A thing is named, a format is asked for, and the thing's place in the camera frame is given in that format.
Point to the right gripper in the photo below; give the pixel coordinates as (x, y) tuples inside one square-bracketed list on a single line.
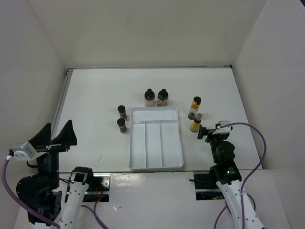
[(203, 131)]

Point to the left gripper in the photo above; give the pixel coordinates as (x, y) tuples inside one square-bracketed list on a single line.
[(66, 137)]

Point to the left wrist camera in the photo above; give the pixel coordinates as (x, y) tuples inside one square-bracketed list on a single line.
[(23, 152)]

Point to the tall gold-banded bottle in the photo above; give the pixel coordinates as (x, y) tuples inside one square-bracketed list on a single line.
[(194, 107)]

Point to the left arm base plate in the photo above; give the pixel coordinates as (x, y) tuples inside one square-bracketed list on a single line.
[(98, 189)]

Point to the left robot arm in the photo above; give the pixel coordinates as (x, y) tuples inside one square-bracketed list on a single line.
[(38, 192)]

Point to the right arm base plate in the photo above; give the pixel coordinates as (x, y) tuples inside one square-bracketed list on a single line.
[(205, 187)]

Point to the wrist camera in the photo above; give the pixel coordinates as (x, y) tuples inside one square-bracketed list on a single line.
[(23, 152), (222, 128)]

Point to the small dark spice jar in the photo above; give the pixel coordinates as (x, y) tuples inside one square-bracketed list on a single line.
[(122, 112), (121, 124)]

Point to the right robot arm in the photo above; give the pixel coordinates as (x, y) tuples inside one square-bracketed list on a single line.
[(227, 177)]

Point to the brown-filled jar black cap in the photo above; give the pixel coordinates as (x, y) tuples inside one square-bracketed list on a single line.
[(162, 98)]

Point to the small yellow-label bottle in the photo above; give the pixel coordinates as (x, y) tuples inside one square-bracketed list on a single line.
[(195, 126)]

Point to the white plastic organizer tray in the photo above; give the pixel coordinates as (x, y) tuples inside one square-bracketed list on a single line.
[(155, 143)]

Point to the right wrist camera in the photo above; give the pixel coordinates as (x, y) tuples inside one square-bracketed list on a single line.
[(222, 128)]

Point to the white-filled jar black cap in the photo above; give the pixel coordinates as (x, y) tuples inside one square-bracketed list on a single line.
[(149, 98)]

